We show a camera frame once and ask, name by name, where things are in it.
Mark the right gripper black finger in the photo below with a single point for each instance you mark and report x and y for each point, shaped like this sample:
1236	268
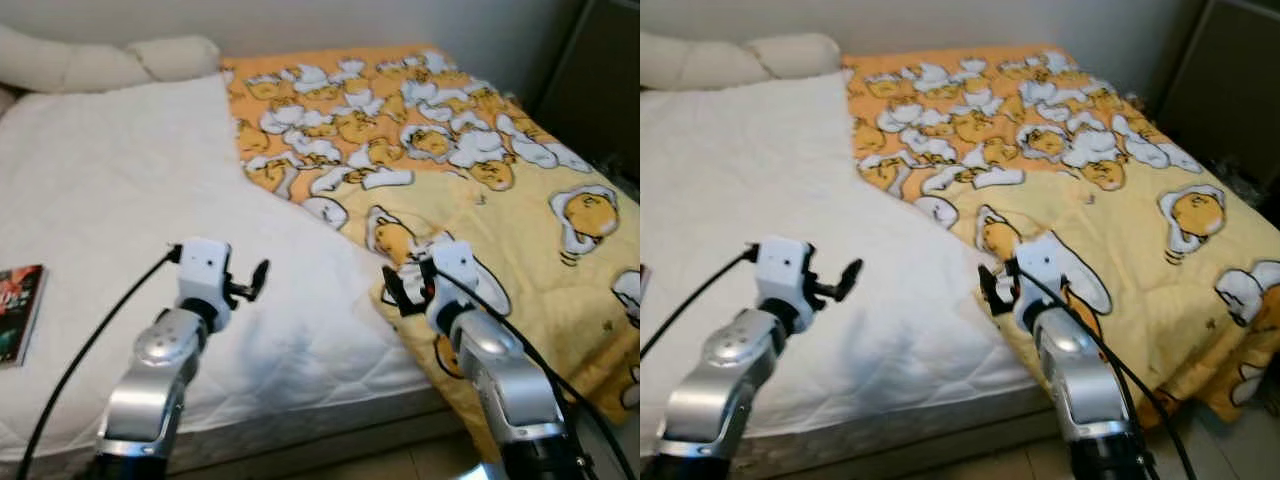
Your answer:
392	290
990	290

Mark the dark city cover paperback book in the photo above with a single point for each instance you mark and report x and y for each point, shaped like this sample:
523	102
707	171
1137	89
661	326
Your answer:
20	315

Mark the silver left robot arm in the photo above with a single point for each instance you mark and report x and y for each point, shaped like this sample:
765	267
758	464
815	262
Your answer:
150	390
715	395

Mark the white quilted mattress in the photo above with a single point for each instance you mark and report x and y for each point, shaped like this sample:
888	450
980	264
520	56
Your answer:
150	180
780	170

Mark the yellow cartoon egg quilt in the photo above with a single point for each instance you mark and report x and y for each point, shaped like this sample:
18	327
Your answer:
450	150
1100	150

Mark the cream bolster pillow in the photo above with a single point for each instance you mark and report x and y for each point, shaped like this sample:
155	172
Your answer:
100	62
740	62

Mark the dark wardrobe cabinet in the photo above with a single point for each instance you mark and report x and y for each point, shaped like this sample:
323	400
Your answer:
1220	90
600	80

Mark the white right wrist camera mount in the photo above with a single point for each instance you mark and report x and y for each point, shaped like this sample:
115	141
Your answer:
452	275
1040	272

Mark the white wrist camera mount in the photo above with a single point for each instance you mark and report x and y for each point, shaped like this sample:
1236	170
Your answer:
1040	272
783	270
203	270
452	275

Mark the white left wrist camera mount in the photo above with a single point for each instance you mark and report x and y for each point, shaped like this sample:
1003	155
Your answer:
783	270
203	270

